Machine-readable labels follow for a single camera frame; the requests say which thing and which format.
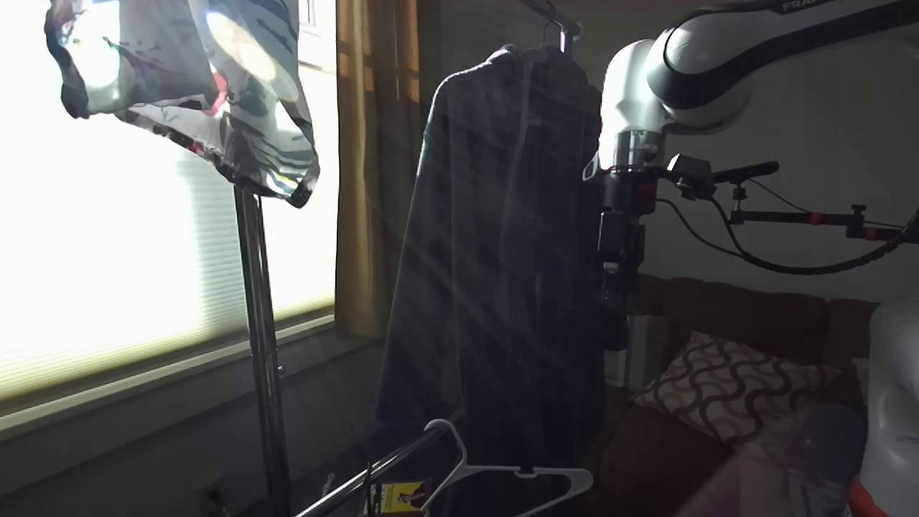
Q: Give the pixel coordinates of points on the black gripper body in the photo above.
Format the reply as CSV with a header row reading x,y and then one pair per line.
x,y
628,196

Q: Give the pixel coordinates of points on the white patterned silk scarf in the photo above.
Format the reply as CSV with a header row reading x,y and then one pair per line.
x,y
214,76

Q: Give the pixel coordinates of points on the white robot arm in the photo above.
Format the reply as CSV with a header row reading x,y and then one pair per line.
x,y
694,78

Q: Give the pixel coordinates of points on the dark hanging coat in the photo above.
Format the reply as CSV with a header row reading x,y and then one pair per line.
x,y
494,312

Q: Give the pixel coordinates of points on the patterned throw pillow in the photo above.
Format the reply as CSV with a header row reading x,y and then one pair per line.
x,y
734,391

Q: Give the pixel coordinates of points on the tan curtain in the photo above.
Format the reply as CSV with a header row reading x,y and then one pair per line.
x,y
376,55

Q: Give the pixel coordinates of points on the brown sofa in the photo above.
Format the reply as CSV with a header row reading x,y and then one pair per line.
x,y
657,467

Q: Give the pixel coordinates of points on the white plastic hanger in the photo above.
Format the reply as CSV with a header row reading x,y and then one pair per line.
x,y
570,480

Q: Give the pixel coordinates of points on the metal garment rack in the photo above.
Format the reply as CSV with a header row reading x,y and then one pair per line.
x,y
267,384

